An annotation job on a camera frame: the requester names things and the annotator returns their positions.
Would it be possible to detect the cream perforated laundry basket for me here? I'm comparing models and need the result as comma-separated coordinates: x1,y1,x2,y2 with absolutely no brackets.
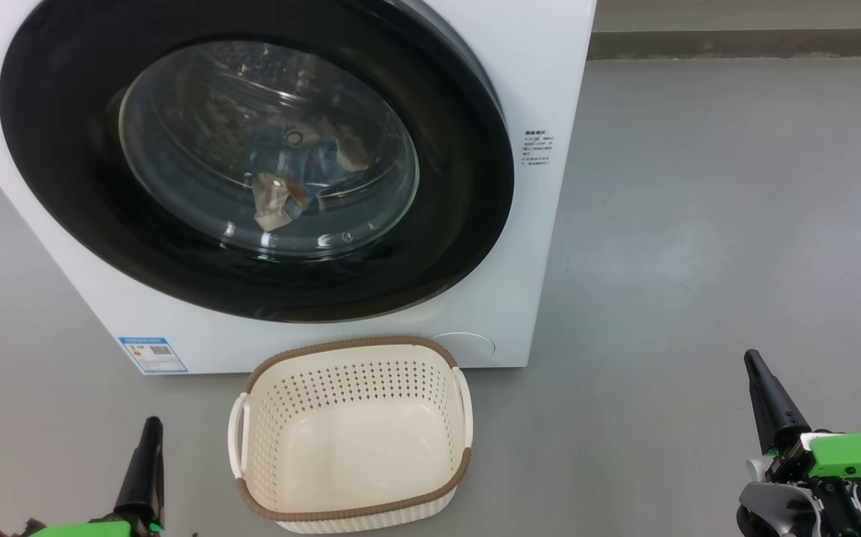
227,335,475,535

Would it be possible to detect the black round glass washer door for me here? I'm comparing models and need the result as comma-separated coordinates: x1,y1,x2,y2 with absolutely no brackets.
0,0,516,324

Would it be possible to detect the blue white energy label sticker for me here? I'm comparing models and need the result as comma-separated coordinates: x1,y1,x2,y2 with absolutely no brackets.
119,337,189,376

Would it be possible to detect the white front-load washing machine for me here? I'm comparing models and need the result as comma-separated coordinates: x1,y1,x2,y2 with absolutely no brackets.
0,0,598,376

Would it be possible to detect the printed text notice label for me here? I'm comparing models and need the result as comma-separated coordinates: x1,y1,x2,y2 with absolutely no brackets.
523,131,555,167

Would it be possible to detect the blue patterned garment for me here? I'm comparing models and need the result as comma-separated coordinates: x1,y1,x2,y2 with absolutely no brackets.
251,127,372,219

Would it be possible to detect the round white filter cover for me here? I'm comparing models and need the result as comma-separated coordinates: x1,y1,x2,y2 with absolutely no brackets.
430,332,497,360

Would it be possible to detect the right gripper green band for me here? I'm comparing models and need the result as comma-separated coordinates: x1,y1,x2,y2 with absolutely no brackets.
736,349,861,537

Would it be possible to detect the cream garment with black print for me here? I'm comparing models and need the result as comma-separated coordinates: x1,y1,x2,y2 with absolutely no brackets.
251,123,373,233

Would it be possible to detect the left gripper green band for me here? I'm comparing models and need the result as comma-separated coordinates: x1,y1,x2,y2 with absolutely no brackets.
0,416,197,537

